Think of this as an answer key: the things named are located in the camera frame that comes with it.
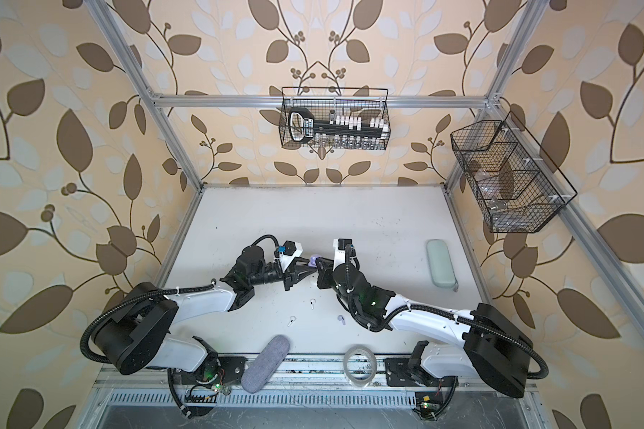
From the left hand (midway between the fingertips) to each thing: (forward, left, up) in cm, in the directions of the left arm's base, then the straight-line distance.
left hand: (315, 263), depth 79 cm
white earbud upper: (-6, +1, -15) cm, 17 cm away
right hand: (0, -1, +1) cm, 1 cm away
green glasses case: (+7, -44, -14) cm, 46 cm away
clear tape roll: (-20, -15, -13) cm, 28 cm away
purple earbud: (-10, -8, -16) cm, 21 cm away
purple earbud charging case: (+1, +1, +1) cm, 1 cm away
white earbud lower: (-12, +7, -15) cm, 21 cm away
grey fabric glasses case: (-25, +12, -12) cm, 30 cm away
